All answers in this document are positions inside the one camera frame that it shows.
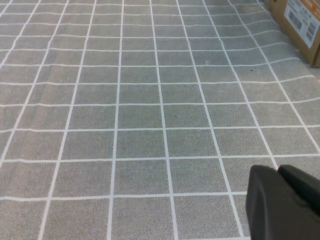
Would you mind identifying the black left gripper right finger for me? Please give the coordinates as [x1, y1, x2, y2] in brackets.
[277, 164, 320, 216]

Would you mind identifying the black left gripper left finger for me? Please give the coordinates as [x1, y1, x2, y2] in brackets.
[245, 164, 320, 240]

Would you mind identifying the brown cardboard shoe box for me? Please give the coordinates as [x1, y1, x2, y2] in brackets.
[268, 0, 320, 68]

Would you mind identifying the grey white-grid tablecloth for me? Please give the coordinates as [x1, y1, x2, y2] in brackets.
[0, 0, 320, 240]

